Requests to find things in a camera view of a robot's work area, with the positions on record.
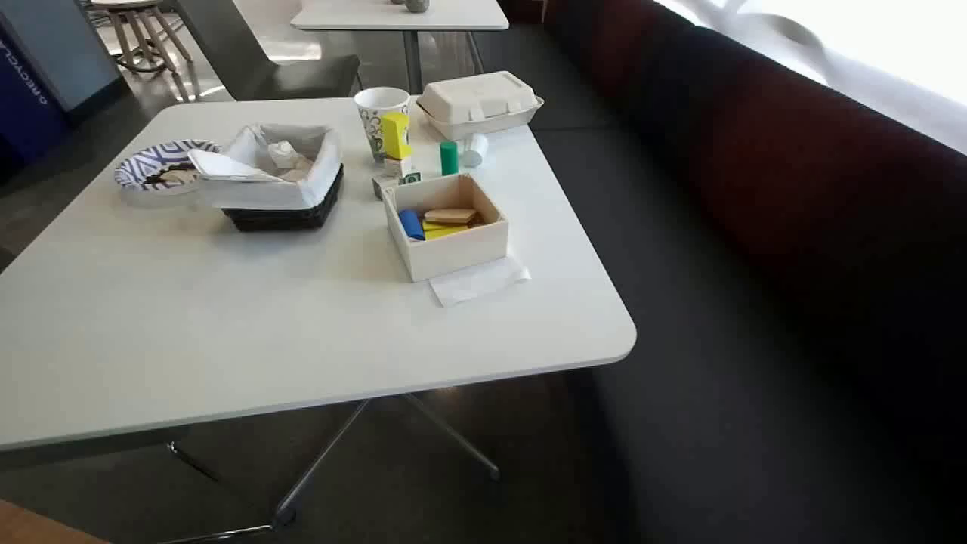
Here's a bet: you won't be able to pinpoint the white foam clamshell container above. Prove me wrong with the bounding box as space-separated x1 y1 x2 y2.
415 66 546 141

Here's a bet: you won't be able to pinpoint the white pedestal table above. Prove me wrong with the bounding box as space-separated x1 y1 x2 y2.
286 0 514 94

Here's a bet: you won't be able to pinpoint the white wooden box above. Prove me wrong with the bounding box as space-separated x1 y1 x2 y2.
377 170 514 286

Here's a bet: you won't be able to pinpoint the crumpled white paper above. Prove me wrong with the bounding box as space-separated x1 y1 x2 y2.
264 138 302 172

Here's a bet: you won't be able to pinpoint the metal chair frame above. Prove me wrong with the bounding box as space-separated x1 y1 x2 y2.
87 0 204 102

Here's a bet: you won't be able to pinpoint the dark red bench sofa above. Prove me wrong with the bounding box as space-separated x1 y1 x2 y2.
500 0 967 544

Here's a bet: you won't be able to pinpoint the printed paper cup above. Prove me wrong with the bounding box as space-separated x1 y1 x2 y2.
349 85 418 167

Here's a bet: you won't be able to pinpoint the small white pod cup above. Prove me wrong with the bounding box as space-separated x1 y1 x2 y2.
459 134 492 170

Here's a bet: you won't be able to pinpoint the flat yellow toy block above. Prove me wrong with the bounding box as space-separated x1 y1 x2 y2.
420 222 473 246

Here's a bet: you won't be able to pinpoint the blue toy block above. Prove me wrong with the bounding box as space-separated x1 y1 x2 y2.
395 206 428 243

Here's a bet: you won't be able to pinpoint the plain wooden toy block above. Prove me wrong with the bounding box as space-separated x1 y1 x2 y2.
420 206 478 226

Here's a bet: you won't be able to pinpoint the white table slab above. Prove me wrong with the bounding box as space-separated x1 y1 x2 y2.
232 0 325 66

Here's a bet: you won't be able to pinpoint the white paper napkin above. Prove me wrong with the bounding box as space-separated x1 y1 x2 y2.
426 254 533 308

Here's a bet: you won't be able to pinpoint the cream plastic utensil handle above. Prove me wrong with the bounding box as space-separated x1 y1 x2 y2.
153 163 204 193

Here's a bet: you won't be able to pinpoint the metal folding table legs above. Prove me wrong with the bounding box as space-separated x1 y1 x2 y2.
164 389 504 537

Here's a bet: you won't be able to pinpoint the black basket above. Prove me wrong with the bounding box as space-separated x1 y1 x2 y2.
220 163 346 235

